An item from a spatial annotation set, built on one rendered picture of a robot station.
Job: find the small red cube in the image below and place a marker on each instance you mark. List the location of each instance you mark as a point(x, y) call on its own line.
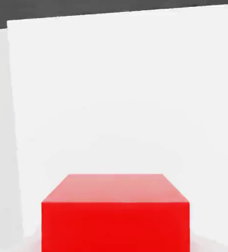
point(115, 222)

